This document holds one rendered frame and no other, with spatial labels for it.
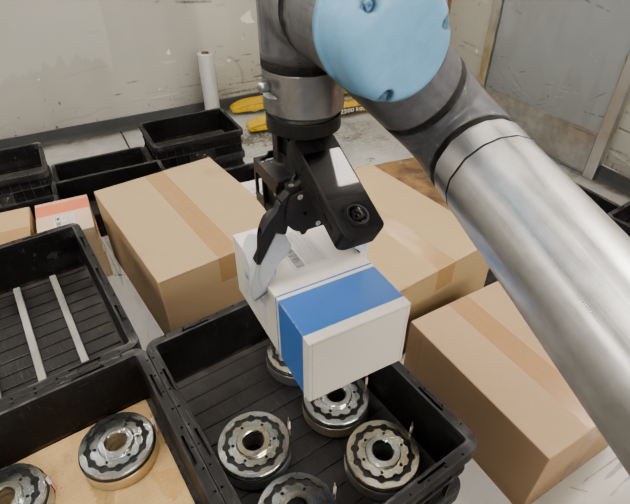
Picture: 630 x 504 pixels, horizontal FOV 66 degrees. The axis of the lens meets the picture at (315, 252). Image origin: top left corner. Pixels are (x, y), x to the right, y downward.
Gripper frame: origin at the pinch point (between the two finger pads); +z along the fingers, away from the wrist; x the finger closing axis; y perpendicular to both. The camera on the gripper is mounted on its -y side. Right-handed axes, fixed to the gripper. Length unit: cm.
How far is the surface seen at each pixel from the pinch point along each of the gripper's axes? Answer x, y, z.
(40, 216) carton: 31, 78, 26
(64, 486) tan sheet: 34.6, 7.9, 28.6
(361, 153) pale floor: -150, 211, 110
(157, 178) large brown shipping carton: 4, 74, 21
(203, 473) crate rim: 17.7, -5.1, 18.6
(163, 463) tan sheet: 21.8, 4.7, 28.6
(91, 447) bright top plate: 29.9, 9.8, 25.4
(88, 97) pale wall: 0, 326, 83
